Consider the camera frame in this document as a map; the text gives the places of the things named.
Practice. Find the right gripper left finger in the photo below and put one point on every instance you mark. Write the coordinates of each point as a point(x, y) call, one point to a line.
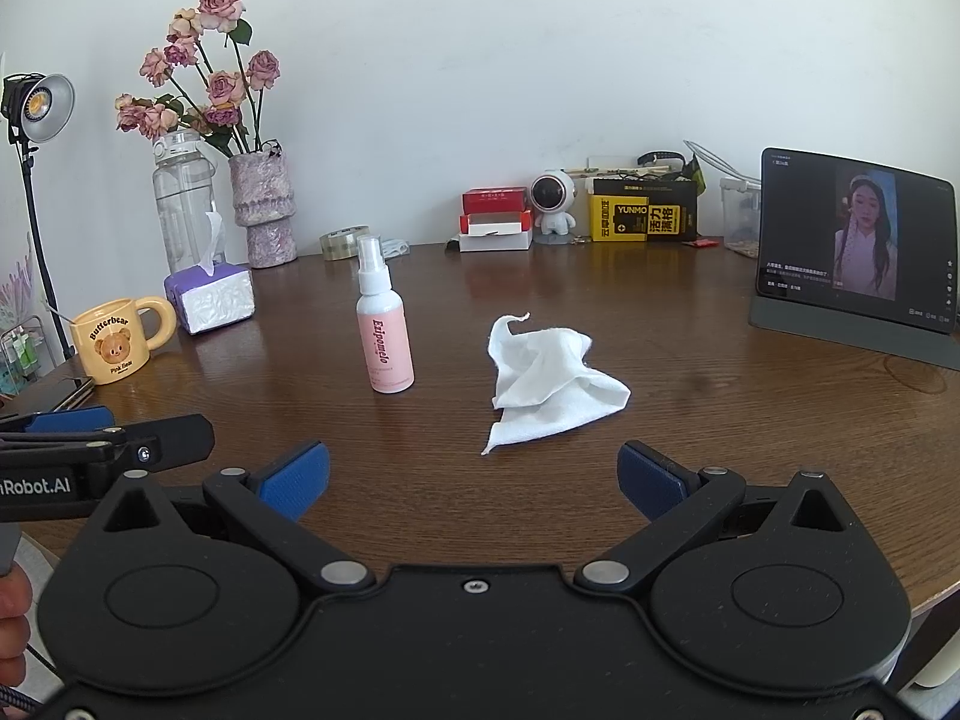
point(256, 516)

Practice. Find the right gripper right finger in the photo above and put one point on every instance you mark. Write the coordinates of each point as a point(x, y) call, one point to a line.
point(684, 510)

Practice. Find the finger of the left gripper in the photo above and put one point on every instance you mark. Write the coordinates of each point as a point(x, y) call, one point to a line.
point(85, 420)
point(154, 445)

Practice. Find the white cleaning cloth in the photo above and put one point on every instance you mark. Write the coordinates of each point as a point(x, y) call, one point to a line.
point(544, 386)

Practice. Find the pink spray bottle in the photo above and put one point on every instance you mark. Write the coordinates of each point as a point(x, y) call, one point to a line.
point(381, 321)

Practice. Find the clear plastic container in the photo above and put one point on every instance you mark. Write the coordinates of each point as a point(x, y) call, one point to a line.
point(740, 203)

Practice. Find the person's left hand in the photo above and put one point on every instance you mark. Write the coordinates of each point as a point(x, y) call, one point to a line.
point(15, 603)

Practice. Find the black smartphone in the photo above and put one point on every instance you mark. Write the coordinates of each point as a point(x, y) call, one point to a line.
point(48, 396)

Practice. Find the yellow bear mug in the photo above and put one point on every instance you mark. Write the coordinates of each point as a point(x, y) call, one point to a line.
point(115, 339)

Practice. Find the purple tissue box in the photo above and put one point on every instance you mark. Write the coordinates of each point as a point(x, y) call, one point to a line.
point(211, 294)

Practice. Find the clear water bottle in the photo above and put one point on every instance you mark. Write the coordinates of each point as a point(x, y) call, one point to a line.
point(191, 224)

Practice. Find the clear tape roll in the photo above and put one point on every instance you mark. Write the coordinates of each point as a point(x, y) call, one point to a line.
point(342, 244)

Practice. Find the purple ceramic vase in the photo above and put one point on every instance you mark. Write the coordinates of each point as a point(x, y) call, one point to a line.
point(264, 203)

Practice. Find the yellow black box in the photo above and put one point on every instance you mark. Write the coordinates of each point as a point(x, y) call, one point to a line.
point(641, 209)

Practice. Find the tablet with dark case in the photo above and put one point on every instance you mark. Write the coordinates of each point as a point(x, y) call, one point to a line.
point(858, 254)

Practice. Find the studio lamp on stand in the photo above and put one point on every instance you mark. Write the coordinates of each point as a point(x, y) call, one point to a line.
point(37, 108)

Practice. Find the white astronaut figure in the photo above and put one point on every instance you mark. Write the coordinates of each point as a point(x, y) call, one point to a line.
point(551, 196)

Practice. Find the red white box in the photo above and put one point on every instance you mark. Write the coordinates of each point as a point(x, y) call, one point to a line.
point(495, 219)

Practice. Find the dried pink roses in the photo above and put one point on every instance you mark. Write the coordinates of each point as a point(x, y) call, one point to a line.
point(204, 83)

